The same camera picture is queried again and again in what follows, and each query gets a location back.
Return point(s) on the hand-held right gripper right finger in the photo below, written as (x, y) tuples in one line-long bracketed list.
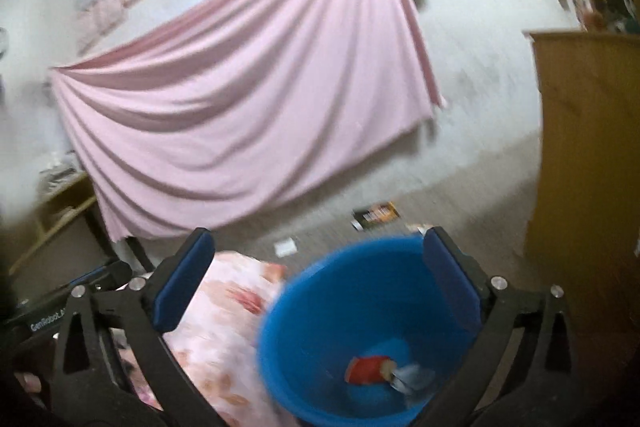
[(450, 283)]

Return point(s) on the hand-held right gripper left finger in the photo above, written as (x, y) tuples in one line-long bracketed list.
[(184, 279)]

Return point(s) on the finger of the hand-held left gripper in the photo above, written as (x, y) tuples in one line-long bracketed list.
[(97, 276)]

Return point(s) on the grey wrapper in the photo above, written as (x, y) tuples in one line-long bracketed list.
[(415, 377)]

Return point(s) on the red wrapper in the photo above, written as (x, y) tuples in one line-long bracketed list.
[(367, 369)]

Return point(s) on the blue plastic bucket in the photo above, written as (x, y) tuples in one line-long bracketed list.
[(320, 307)]

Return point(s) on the black table leg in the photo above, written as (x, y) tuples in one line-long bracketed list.
[(140, 253)]

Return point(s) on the pink floral blanket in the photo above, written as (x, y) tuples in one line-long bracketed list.
[(225, 322)]

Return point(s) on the white paper scrap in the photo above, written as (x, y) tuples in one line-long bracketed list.
[(419, 228), (285, 247)]

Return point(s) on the wooden shelf unit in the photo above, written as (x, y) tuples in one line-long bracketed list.
[(60, 212)]

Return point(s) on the black snack packet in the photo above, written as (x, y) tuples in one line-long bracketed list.
[(376, 215)]

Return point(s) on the clutter on shelf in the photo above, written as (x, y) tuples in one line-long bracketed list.
[(60, 172)]

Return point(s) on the pink hanging sheet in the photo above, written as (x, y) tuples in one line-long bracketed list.
[(240, 97)]

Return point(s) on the wooden cabinet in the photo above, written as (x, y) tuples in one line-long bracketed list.
[(585, 147)]

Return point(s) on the faded wall poster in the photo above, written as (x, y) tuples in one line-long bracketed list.
[(100, 12)]

